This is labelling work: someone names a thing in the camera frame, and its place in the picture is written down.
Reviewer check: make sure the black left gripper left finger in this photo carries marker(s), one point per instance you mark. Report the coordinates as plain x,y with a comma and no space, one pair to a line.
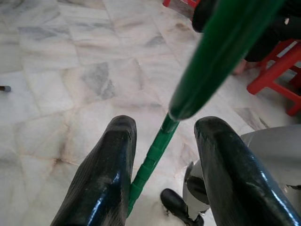
101,183

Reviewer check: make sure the green plastic hanger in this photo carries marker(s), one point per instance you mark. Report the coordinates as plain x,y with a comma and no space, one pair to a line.
223,47

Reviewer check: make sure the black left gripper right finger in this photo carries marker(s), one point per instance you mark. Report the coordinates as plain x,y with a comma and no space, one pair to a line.
235,183

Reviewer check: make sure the red plastic stool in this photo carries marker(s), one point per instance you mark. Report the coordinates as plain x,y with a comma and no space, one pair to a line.
275,68
174,2

